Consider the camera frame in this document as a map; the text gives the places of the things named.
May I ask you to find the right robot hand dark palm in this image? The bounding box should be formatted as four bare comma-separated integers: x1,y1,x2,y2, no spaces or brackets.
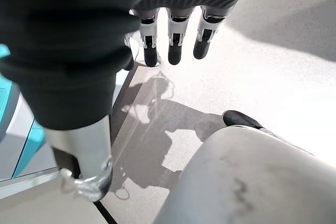
0,0,256,202

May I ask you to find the teal and white cabinet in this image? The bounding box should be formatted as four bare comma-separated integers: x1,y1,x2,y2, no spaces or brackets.
0,44,59,180

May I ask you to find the black robot foot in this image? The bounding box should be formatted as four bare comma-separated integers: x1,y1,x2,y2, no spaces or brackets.
222,110,274,131

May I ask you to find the grey robot leg shell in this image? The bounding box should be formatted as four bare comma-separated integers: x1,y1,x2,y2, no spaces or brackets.
153,125,336,224

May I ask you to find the black cable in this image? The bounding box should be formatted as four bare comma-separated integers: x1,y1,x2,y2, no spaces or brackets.
92,200,117,224

